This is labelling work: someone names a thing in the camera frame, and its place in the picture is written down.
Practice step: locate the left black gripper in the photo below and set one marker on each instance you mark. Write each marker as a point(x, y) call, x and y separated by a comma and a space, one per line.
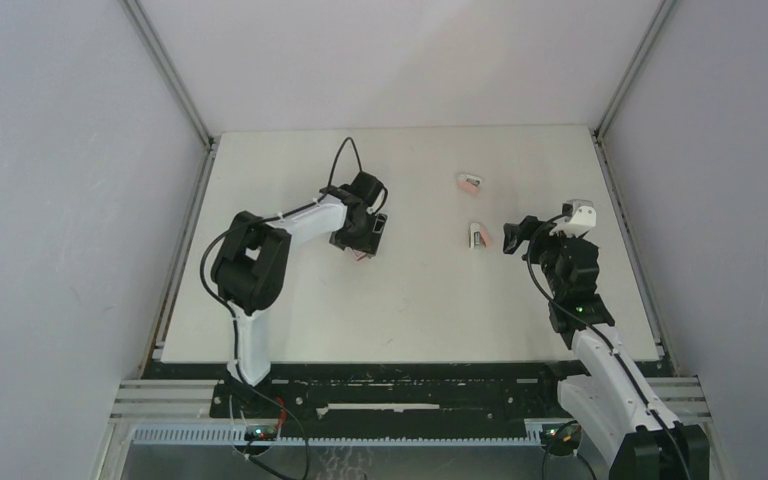
point(369, 242)

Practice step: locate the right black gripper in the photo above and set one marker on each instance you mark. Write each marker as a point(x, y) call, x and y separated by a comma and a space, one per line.
point(516, 234)

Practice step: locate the red white staple box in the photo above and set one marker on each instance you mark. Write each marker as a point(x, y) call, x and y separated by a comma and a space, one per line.
point(360, 256)

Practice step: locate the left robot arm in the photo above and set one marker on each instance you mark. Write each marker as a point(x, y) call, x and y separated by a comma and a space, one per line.
point(244, 267)

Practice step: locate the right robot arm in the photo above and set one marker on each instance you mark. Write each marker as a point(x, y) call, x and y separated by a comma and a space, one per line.
point(637, 434)

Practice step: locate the right circuit board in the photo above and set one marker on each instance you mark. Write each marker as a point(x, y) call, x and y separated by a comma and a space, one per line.
point(563, 435)

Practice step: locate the circuit board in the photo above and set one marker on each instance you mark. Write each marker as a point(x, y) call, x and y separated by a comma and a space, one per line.
point(260, 434)
point(563, 435)

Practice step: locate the left circuit board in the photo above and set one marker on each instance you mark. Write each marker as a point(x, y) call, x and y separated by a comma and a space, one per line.
point(260, 434)

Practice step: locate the right corner aluminium post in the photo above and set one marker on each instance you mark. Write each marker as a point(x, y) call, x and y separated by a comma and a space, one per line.
point(643, 51)

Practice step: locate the corner aluminium post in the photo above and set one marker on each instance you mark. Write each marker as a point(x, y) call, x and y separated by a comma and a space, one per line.
point(643, 51)
point(154, 46)

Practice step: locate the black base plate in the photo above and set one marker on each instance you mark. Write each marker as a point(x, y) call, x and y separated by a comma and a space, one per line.
point(373, 425)

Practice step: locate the aluminium rail frame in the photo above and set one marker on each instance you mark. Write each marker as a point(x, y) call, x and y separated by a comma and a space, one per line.
point(190, 400)

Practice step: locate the left corner aluminium post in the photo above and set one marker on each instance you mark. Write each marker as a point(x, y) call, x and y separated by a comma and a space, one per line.
point(154, 46)

